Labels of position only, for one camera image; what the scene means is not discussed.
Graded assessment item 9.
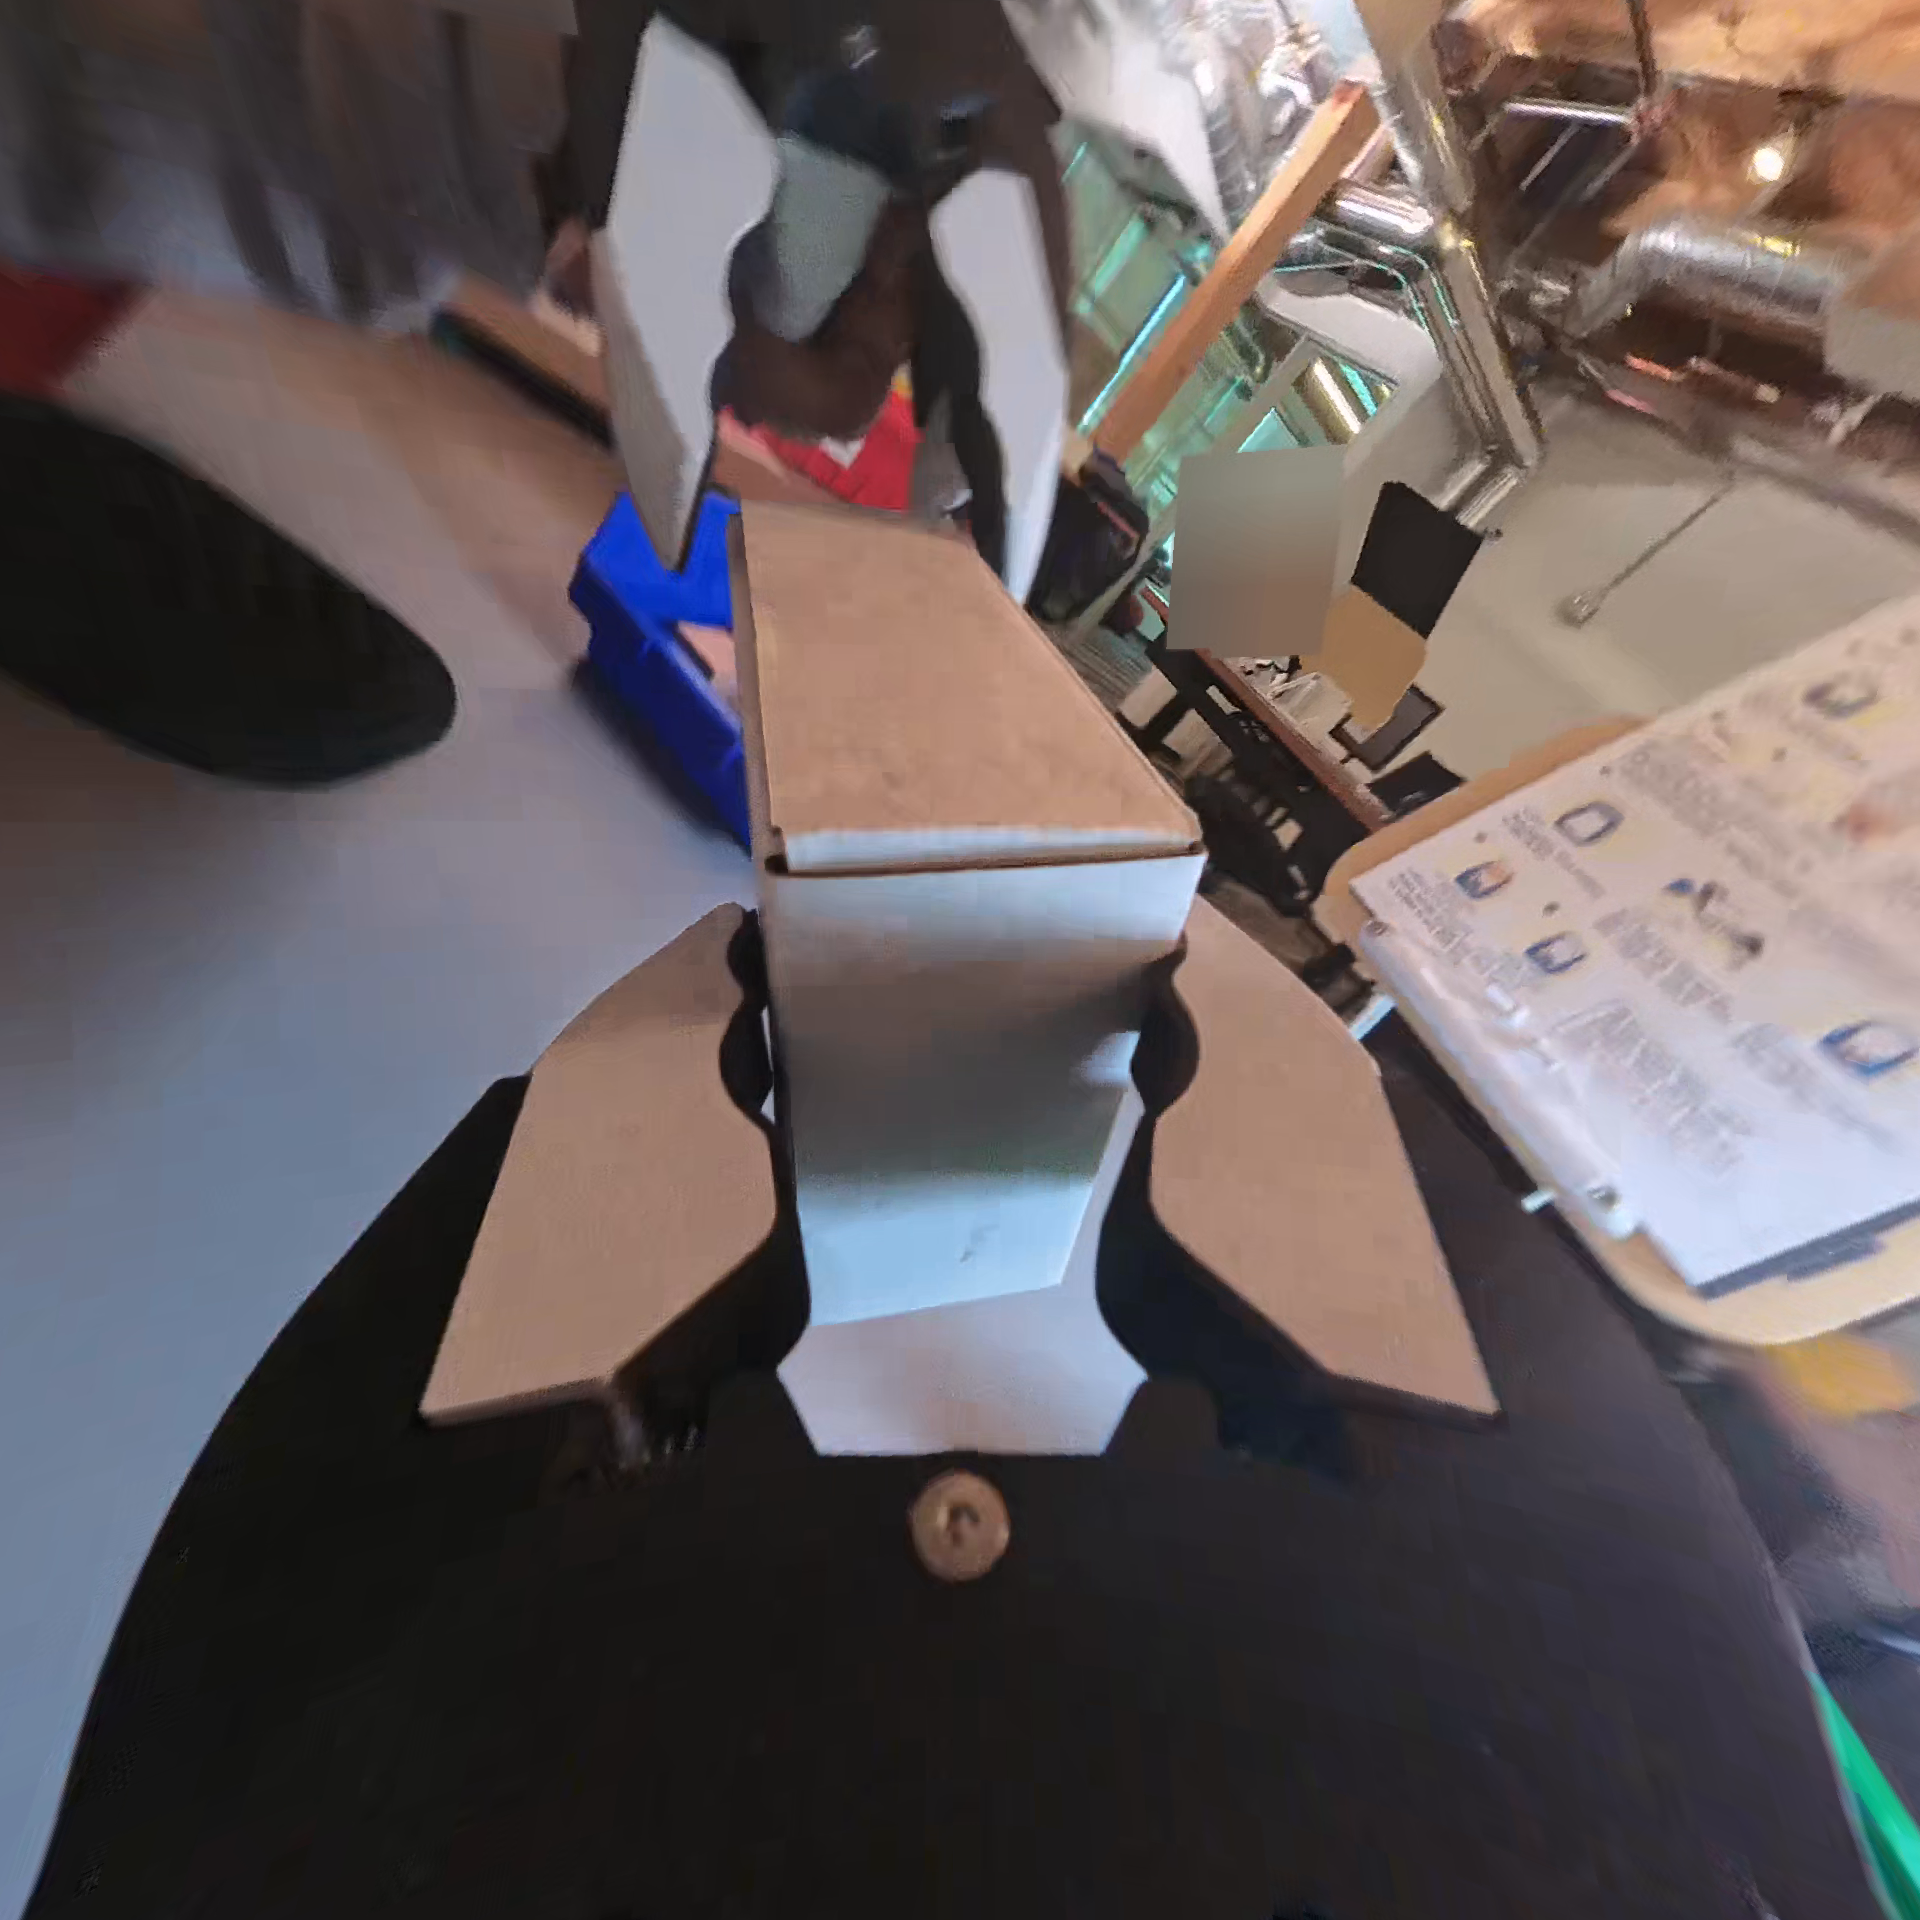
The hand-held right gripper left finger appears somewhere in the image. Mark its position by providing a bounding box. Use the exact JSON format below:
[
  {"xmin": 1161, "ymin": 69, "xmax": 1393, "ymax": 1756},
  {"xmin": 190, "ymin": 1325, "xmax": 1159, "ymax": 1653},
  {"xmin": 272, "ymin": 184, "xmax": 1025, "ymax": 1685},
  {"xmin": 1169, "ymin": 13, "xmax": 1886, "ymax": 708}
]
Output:
[{"xmin": 415, "ymin": 900, "xmax": 783, "ymax": 1430}]

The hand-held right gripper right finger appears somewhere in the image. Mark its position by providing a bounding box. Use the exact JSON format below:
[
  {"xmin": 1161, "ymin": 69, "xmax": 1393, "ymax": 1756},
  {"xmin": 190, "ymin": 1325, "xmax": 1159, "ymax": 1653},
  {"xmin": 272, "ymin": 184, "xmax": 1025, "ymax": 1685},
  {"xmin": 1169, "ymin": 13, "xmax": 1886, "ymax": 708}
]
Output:
[{"xmin": 1132, "ymin": 893, "xmax": 1503, "ymax": 1426}]

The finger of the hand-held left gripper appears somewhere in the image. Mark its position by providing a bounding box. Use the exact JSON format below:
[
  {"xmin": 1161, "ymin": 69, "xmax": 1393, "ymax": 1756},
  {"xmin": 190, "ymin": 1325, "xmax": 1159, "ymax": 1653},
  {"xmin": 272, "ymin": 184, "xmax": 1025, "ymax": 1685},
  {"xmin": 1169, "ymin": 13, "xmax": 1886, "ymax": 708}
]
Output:
[
  {"xmin": 923, "ymin": 164, "xmax": 1072, "ymax": 605},
  {"xmin": 584, "ymin": 16, "xmax": 783, "ymax": 576}
]

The white cardboard box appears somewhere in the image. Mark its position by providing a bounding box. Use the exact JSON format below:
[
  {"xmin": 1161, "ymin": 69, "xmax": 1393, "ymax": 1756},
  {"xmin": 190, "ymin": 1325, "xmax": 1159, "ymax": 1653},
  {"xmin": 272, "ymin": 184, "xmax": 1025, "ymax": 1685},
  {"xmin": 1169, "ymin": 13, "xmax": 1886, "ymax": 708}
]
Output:
[{"xmin": 724, "ymin": 498, "xmax": 1211, "ymax": 1460}]

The green plastic bin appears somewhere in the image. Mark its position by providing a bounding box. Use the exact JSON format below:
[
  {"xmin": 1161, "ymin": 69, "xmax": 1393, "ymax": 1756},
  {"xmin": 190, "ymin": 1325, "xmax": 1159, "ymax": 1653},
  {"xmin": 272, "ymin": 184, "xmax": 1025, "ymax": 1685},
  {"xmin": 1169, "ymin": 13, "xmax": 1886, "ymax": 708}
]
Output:
[{"xmin": 1804, "ymin": 1668, "xmax": 1920, "ymax": 1920}]

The person's left forearm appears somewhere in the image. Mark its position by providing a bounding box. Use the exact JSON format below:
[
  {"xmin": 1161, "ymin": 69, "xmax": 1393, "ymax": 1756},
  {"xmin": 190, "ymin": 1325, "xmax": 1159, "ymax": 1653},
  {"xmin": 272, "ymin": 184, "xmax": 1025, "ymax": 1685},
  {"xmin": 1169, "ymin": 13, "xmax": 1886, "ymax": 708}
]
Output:
[{"xmin": 0, "ymin": 0, "xmax": 584, "ymax": 332}]

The wooden beam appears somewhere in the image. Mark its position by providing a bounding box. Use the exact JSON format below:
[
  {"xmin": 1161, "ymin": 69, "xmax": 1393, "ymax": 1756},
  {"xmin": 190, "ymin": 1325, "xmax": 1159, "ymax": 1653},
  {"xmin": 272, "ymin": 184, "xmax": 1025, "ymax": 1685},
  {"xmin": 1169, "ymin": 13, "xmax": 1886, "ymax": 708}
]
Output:
[{"xmin": 1092, "ymin": 81, "xmax": 1391, "ymax": 464}]

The blue plastic bin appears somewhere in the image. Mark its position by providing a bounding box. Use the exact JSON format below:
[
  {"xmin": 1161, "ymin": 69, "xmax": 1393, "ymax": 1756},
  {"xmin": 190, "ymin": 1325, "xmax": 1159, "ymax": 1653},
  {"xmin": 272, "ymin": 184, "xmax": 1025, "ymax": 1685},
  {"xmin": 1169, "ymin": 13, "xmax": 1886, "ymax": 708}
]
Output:
[{"xmin": 566, "ymin": 489, "xmax": 755, "ymax": 856}]

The printed instruction sheet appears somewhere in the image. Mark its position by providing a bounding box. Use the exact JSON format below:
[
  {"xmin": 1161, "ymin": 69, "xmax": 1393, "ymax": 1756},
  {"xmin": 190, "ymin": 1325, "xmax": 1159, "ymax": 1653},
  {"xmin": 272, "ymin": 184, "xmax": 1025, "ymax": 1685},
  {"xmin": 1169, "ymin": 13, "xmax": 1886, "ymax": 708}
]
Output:
[{"xmin": 1345, "ymin": 596, "xmax": 1920, "ymax": 1306}]

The black tan cardboard sheet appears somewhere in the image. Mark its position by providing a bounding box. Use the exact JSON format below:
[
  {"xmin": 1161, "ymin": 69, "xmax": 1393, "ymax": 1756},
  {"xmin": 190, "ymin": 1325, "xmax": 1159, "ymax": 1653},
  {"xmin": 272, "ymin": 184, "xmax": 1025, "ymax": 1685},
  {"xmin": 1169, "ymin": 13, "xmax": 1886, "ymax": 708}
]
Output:
[{"xmin": 1317, "ymin": 480, "xmax": 1489, "ymax": 725}]

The silver metal duct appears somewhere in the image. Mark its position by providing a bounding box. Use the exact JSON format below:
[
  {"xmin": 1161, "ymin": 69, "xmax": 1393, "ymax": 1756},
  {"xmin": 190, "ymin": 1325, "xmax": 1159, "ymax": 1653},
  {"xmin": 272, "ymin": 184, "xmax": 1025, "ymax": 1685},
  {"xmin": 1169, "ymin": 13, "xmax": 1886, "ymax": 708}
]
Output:
[{"xmin": 1319, "ymin": 0, "xmax": 1920, "ymax": 505}]

